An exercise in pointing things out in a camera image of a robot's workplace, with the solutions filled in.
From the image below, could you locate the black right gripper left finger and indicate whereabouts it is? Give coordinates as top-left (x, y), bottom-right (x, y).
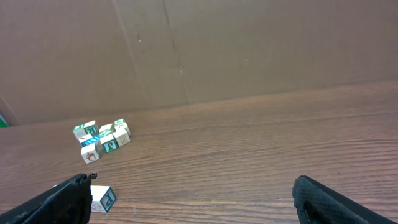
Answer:
top-left (1, 172), bottom-right (97, 224)

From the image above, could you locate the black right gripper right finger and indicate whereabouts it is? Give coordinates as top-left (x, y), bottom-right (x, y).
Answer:
top-left (292, 175), bottom-right (397, 224)

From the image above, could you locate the lone plain wooden block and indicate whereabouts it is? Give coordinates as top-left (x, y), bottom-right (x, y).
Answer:
top-left (90, 185), bottom-right (117, 213)

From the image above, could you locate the plain wooden block lower middle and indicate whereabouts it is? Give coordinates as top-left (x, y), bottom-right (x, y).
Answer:
top-left (81, 144), bottom-right (101, 164)

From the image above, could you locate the wooden block pencil picture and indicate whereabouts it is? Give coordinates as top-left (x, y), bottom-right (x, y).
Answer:
top-left (78, 134), bottom-right (92, 144)

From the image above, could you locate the blue-top wooden block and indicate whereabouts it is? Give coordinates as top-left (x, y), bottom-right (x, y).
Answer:
top-left (81, 136), bottom-right (103, 149)

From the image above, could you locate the plain wooden block centre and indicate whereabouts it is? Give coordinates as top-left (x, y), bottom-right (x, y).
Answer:
top-left (100, 134), bottom-right (119, 153)

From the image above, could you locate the green-top wooden block far left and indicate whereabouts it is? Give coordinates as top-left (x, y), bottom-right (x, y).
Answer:
top-left (73, 124), bottom-right (86, 139)

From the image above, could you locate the green-top wooden block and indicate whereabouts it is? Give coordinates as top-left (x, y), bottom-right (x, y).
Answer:
top-left (73, 124), bottom-right (86, 139)
top-left (114, 118), bottom-right (126, 126)

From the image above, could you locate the plain wooden block green side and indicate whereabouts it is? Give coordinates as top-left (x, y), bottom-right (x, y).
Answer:
top-left (83, 120), bottom-right (99, 135)

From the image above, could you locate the green letter wooden block centre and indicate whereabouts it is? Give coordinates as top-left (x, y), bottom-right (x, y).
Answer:
top-left (98, 129), bottom-right (113, 138)

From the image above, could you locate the plain wooden block upper middle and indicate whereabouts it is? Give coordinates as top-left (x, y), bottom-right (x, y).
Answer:
top-left (99, 123), bottom-right (114, 133)

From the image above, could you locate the wooden block brown picture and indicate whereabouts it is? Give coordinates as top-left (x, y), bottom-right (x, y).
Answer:
top-left (113, 129), bottom-right (131, 147)

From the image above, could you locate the green-top wooden block upper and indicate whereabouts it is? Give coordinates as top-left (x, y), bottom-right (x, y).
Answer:
top-left (114, 118), bottom-right (126, 126)

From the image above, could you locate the wooden block animal picture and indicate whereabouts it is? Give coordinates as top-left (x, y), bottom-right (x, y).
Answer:
top-left (114, 122), bottom-right (131, 136)

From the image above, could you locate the green object far left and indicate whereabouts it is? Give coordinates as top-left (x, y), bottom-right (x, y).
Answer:
top-left (0, 115), bottom-right (9, 128)

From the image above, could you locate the brown cardboard backdrop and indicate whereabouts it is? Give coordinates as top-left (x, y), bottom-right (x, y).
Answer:
top-left (1, 0), bottom-right (397, 125)

